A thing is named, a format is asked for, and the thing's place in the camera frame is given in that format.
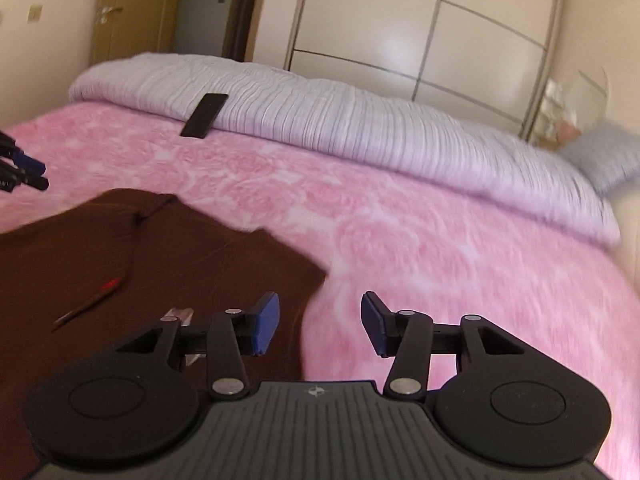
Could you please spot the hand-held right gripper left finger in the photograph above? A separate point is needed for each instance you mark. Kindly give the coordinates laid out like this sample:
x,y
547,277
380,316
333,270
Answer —
x,y
265,322

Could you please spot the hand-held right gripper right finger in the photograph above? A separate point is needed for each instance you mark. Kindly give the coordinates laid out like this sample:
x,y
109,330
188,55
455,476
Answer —
x,y
372,322

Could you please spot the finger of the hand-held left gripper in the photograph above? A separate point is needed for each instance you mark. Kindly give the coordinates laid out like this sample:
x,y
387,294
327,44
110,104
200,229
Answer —
x,y
30,180
27,161

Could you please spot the brown knit sweater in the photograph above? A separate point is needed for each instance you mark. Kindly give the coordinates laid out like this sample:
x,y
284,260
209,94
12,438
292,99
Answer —
x,y
150,270

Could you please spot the silver stick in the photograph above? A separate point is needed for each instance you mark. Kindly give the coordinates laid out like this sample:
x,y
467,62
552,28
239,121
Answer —
x,y
180,314

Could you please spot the pink floral blanket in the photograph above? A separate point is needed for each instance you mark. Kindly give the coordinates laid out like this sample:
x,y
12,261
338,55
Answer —
x,y
425,240

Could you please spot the red-tipped pen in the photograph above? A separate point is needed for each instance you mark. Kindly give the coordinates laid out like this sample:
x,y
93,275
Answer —
x,y
90,303

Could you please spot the black smartphone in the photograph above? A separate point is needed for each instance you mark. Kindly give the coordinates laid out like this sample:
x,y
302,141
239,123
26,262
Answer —
x,y
204,115

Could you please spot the wooden door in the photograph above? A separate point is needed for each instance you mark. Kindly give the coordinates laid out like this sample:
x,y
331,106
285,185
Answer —
x,y
135,5

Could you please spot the lavender striped duvet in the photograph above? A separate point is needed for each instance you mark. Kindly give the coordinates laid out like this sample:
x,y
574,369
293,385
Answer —
x,y
320,120

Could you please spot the grey checked pillow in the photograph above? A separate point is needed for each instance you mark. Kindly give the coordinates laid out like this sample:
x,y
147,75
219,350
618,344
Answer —
x,y
602,155

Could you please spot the cream wardrobe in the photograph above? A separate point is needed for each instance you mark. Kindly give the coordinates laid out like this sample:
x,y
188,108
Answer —
x,y
415,25

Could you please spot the round glass ornament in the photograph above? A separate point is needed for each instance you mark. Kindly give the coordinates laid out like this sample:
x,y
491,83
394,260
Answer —
x,y
592,95

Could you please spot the wall light switch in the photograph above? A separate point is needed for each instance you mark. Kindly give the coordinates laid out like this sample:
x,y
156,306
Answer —
x,y
34,12

